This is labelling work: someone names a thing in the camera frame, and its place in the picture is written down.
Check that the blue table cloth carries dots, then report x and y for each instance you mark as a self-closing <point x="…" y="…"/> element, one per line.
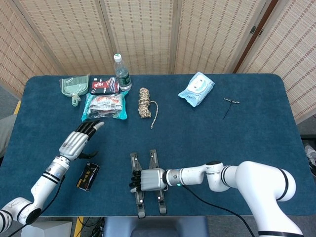
<point x="222" y="138"/>

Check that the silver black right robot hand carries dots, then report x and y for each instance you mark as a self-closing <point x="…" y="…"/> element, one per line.
<point x="151" y="180"/>

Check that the teal snack bag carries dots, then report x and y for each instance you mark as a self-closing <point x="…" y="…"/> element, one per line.
<point x="103" y="106"/>

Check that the white box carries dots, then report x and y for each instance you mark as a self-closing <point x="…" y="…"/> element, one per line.
<point x="49" y="229"/>

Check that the metal screen hinge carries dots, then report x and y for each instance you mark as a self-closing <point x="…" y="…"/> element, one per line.
<point x="253" y="29"/>
<point x="261" y="32"/>

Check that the pale green plastic dustpan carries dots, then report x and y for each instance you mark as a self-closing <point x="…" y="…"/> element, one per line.
<point x="74" y="86"/>

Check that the grey sneaker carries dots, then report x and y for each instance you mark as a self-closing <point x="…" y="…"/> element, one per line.
<point x="311" y="158"/>

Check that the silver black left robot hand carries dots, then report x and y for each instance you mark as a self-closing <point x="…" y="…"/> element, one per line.
<point x="72" y="145"/>

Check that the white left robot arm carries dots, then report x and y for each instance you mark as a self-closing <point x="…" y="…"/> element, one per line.
<point x="47" y="177"/>

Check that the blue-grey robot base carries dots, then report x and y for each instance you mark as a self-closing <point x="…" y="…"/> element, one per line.
<point x="158" y="227"/>

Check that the red and black snack packet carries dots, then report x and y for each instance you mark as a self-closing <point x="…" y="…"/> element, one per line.
<point x="103" y="86"/>

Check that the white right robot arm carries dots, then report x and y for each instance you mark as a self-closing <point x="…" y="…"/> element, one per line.
<point x="259" y="180"/>

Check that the bamboo folding screen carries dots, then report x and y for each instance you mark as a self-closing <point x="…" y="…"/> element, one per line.
<point x="143" y="37"/>

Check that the black box with gold characters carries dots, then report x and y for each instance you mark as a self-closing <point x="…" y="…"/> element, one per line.
<point x="87" y="176"/>

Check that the light blue wet wipes pack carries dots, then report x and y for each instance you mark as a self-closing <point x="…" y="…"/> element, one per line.
<point x="197" y="89"/>

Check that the black folding stand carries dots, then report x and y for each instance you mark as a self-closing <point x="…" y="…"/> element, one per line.
<point x="138" y="207"/>

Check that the clear water bottle green label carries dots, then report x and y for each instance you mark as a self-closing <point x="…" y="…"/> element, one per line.
<point x="123" y="79"/>

